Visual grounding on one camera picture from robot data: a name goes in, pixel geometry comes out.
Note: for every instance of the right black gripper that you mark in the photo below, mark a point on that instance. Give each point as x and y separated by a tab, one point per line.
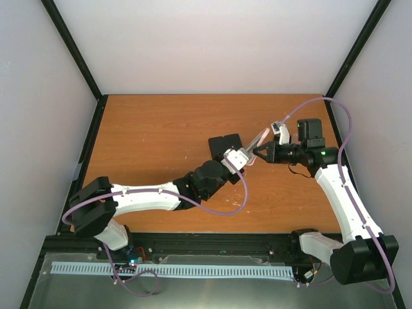
273	156

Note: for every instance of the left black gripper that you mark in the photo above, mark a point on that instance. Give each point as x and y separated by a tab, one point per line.
235	176

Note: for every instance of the blue phone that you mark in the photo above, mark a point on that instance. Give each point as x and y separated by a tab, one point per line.
233	141

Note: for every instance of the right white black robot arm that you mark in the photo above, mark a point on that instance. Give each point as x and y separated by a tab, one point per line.
365	253

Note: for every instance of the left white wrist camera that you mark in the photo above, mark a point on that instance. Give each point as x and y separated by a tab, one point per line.
239	154

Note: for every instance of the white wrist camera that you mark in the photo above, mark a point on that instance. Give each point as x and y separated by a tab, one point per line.
281	133
239	154

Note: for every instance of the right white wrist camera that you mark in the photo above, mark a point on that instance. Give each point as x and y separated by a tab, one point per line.
281	133

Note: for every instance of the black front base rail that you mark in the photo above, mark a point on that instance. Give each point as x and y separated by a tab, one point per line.
273	248

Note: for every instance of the light blue cable duct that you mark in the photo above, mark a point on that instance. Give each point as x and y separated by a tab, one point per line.
177	271

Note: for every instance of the left black side rail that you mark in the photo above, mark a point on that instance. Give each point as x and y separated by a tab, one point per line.
64	241

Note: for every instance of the right black frame post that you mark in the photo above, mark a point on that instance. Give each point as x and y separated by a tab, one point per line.
368	28

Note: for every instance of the black frame post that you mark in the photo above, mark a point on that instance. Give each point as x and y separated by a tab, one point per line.
67	38
368	28

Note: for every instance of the left black frame post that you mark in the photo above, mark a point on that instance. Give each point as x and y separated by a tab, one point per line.
67	38

